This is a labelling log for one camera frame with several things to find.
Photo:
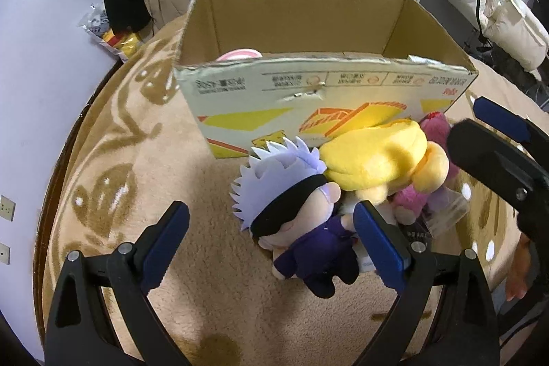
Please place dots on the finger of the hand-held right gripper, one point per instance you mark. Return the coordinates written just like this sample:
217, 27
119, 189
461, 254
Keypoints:
484, 156
502, 121

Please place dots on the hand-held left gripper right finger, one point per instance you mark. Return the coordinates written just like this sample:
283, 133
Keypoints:
381, 250

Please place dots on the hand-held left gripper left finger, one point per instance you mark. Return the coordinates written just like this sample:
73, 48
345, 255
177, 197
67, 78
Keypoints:
165, 250

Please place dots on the pink plush toy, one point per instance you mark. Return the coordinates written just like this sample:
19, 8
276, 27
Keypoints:
409, 198

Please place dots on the yellow plush toy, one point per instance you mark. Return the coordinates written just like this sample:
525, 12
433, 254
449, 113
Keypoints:
377, 156

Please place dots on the white-haired plush doll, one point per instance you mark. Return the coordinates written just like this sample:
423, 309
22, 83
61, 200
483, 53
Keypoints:
278, 194

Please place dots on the cardboard box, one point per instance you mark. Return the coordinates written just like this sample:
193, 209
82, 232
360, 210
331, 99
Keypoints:
300, 108

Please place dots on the person's right hand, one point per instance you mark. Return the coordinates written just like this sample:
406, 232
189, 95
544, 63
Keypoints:
519, 271

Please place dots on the beige floral blanket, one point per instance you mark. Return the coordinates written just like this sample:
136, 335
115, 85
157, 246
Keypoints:
193, 220

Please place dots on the clear plastic packet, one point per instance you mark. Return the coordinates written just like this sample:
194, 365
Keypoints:
450, 216

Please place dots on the pink round item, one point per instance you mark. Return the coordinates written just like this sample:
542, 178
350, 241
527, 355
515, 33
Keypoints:
238, 54

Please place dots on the plastic snack bag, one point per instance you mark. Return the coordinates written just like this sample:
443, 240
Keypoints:
98, 21

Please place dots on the beige wall outlet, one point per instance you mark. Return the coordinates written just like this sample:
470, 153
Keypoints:
3, 253
6, 208

